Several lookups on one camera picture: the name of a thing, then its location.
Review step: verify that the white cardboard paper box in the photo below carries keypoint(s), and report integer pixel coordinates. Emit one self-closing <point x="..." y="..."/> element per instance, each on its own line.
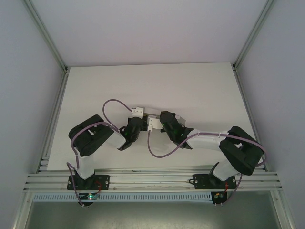
<point x="151" y="112"/>

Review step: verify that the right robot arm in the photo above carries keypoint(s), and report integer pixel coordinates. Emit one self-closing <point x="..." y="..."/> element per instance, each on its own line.
<point x="238" y="152"/>

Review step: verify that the black clamp lever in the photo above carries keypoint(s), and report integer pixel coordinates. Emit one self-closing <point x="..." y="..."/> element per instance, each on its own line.
<point x="190" y="179"/>

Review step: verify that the circuit board with green light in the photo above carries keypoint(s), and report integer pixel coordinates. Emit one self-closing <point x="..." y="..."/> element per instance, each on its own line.
<point x="90" y="196"/>

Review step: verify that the small green circuit board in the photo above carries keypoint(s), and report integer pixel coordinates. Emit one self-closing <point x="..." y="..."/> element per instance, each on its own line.
<point x="218" y="196"/>

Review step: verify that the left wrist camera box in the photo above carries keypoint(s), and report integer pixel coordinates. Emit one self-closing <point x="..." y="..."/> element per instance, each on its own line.
<point x="138" y="111"/>

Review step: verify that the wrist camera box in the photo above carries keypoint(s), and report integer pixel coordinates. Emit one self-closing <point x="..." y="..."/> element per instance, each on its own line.
<point x="138" y="111"/>
<point x="154" y="122"/>

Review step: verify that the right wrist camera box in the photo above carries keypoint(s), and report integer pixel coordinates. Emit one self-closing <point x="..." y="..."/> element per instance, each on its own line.
<point x="154" y="122"/>

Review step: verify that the aluminium mounting rail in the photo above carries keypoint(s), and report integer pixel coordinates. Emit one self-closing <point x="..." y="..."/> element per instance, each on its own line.
<point x="152" y="182"/>

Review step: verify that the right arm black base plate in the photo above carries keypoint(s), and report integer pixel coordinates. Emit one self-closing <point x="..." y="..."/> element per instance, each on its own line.
<point x="201" y="181"/>

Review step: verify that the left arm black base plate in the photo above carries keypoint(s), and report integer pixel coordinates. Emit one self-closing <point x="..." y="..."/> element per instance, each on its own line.
<point x="102" y="182"/>

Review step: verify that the aluminium table side rail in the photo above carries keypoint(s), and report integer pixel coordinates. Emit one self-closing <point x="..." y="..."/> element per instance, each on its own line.
<point x="59" y="100"/>
<point x="247" y="105"/>

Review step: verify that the aluminium frame post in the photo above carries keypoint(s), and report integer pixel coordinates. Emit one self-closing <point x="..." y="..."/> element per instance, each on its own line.
<point x="45" y="35"/>
<point x="253" y="35"/>

